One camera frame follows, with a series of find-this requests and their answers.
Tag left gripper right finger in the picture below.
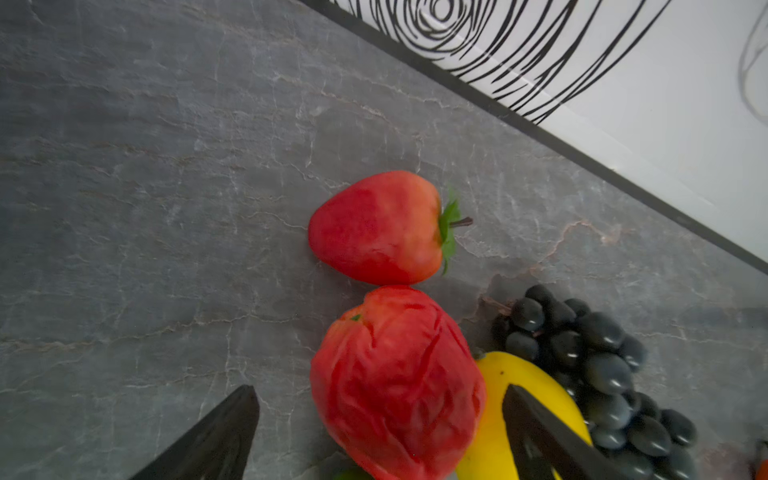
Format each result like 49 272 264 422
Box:
502 385 626 480

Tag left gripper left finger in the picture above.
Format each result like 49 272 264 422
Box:
131 385 260 480

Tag red apple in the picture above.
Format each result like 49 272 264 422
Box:
310 286 486 479

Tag yellow lemon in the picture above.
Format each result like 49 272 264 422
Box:
456 351 592 480

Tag dark grape bunch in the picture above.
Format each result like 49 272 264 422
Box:
461 284 698 479

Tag green lime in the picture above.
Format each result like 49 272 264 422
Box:
333 468 373 480

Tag orange cherry tomato lower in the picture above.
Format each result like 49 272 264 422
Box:
754 441 768 480

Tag red strawberry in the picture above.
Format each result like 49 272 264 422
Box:
308 171 474 286

